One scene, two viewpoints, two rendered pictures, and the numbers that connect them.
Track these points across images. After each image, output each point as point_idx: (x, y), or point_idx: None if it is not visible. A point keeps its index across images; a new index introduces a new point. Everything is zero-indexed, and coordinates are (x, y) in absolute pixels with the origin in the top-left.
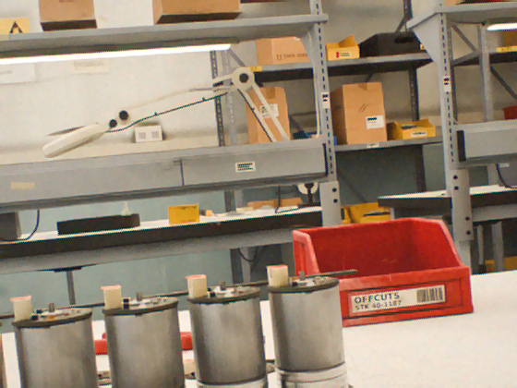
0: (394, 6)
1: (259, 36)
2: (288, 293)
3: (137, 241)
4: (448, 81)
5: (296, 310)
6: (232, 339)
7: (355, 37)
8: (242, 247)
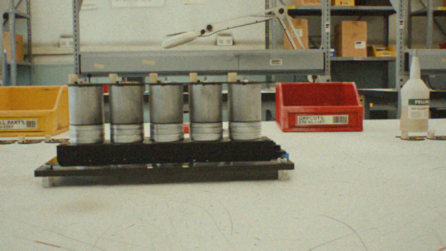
0: None
1: None
2: (235, 83)
3: None
4: (402, 22)
5: (237, 92)
6: (205, 101)
7: None
8: (269, 109)
